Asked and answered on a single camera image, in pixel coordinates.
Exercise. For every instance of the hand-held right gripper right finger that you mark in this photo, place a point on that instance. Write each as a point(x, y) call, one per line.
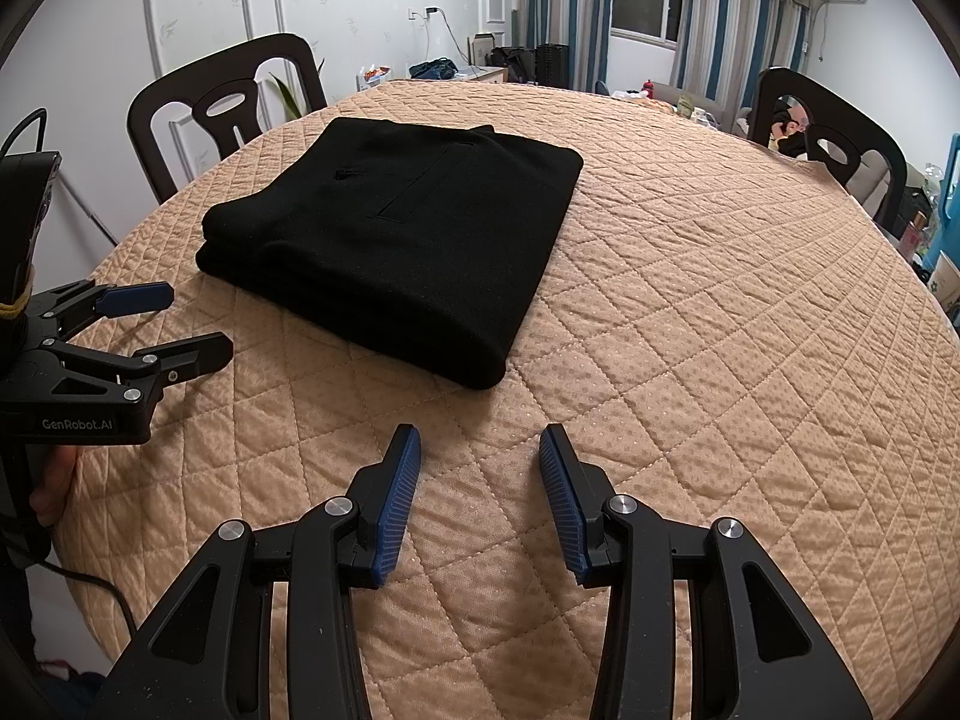
point(566, 502)

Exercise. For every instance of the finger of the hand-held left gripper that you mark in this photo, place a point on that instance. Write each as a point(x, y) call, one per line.
point(195, 356)
point(139, 298)

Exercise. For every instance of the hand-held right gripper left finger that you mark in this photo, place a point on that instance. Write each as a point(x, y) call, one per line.
point(394, 499)

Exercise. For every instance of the black pants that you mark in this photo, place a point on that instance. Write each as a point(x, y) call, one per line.
point(390, 240)

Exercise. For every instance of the person's left hand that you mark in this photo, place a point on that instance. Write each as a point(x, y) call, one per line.
point(54, 487)

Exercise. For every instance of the thin metal pole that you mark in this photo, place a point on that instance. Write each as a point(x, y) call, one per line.
point(90, 211)

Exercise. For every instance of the dark wooden chair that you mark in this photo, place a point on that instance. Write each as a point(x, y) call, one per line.
point(862, 135)
point(172, 101)

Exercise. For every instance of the beige quilted blanket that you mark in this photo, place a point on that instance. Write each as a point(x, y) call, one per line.
point(712, 352)

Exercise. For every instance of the green plant leaves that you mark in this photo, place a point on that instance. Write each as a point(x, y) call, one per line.
point(289, 94)

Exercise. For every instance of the red white snack packet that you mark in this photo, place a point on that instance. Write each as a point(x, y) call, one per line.
point(373, 73)

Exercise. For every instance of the dark blue bag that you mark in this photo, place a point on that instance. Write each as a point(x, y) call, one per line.
point(435, 69)

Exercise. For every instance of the white side table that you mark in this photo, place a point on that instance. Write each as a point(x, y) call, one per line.
point(476, 75)

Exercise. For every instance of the grey sofa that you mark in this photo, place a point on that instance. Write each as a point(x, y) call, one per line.
point(709, 109)

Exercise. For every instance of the white paper cup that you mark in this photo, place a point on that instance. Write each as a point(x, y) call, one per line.
point(946, 281)

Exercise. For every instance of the blue grey striped curtain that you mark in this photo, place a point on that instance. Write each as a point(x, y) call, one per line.
point(555, 0)
point(742, 22)

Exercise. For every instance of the picture frame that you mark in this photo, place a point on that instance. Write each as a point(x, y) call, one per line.
point(482, 49)

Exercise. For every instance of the black bags by wall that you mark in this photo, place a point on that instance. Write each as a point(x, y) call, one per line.
point(525, 60)

